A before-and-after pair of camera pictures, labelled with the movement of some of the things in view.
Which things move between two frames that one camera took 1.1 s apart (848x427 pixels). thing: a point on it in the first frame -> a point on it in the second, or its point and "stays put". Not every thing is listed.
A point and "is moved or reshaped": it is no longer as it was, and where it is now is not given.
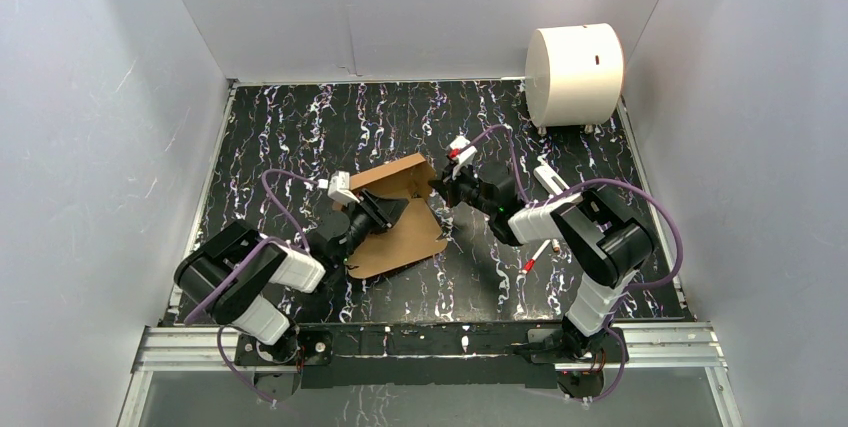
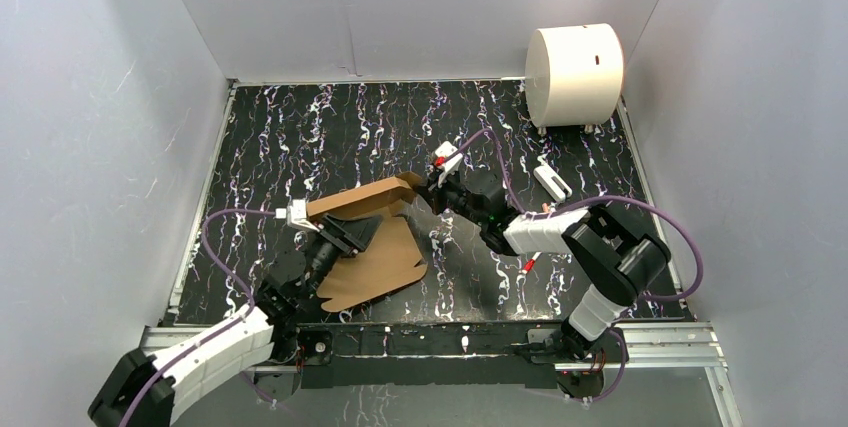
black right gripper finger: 445,187 -> 433,193
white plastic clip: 549,180 stays put
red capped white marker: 531,262 stays put
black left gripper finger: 386,210 -> 356,231
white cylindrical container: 574,75 stays put
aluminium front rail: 217,347 stays put
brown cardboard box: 416,237 is moved or reshaped
